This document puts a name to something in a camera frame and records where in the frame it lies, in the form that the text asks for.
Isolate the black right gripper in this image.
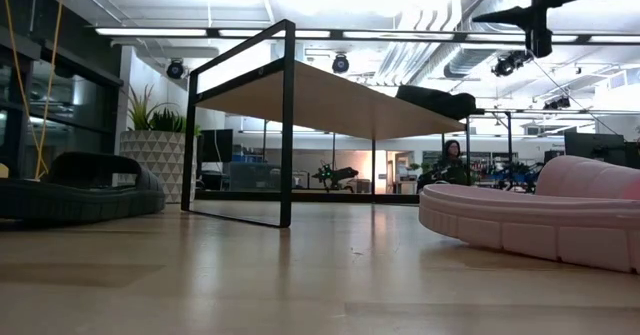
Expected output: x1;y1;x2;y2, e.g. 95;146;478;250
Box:
469;0;577;59

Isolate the black slide sandal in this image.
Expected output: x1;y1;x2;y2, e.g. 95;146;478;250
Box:
396;84;485;122
0;150;167;226

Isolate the black hanging spotlight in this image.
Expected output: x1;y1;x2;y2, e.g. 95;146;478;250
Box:
165;58;186;80
331;53;351;75
490;48;535;79
542;95;572;111

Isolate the person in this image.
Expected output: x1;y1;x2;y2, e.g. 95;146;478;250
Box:
417;139;474;194

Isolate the black computer monitor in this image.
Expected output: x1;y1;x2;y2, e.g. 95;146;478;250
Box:
564;132;626;169

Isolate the green plant in patterned pot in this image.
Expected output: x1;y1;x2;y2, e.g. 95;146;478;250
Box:
118;83;202;205

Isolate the black robot with green lights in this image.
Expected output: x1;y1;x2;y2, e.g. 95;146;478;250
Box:
310;160;360;194

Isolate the thin black diagonal wire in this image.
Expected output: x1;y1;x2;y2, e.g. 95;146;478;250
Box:
530;57;609;136

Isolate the wooden shelf with black frame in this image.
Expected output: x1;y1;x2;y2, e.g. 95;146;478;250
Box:
180;18;471;229

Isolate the black wall screen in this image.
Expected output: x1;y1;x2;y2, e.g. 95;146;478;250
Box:
199;128;234;164

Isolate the yellow cable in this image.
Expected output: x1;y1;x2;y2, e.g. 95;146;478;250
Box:
0;0;66;181

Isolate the black metal table frame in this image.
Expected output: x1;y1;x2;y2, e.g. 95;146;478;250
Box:
194;188;422;205

